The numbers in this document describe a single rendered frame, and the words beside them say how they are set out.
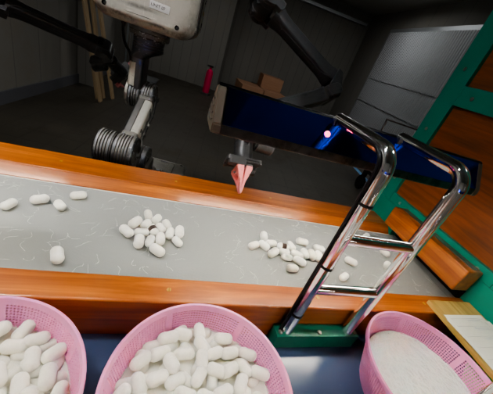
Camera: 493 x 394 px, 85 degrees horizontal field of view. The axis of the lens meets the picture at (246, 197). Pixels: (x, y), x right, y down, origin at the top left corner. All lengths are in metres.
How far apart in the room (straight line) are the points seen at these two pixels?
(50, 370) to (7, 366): 0.06
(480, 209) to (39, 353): 1.03
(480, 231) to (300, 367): 0.63
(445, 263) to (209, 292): 0.67
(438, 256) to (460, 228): 0.12
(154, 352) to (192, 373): 0.07
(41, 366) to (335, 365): 0.52
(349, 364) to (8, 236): 0.73
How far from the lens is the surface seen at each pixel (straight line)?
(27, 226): 0.70
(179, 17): 1.06
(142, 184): 0.80
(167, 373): 0.48
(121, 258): 0.61
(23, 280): 0.56
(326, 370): 0.67
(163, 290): 0.53
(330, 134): 0.52
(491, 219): 0.99
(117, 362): 0.48
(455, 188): 0.53
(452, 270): 0.94
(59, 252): 0.60
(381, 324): 0.74
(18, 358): 0.53
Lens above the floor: 1.17
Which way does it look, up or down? 28 degrees down
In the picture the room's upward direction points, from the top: 20 degrees clockwise
